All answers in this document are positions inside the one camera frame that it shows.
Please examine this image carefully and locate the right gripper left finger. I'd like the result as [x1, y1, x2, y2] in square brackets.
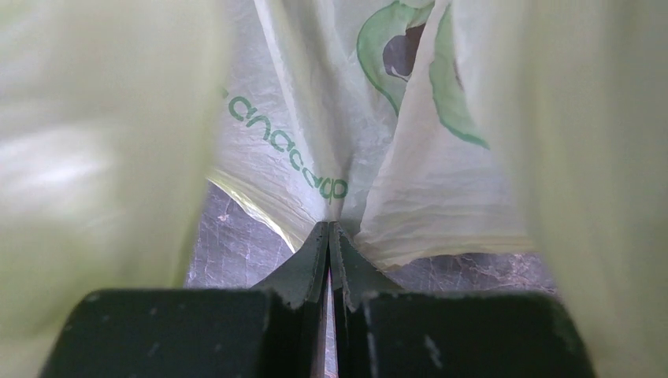
[40, 222, 328, 377]

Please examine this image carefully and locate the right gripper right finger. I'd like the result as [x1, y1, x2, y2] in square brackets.
[328, 222, 595, 377]

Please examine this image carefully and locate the green avocado plastic bag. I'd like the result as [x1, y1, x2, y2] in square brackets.
[1, 1, 667, 377]

